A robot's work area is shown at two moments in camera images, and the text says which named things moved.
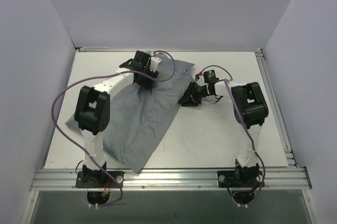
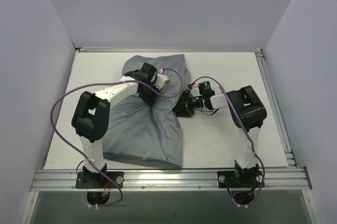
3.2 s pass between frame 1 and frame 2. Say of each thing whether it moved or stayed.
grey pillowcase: moved
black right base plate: stayed
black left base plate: stayed
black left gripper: moved
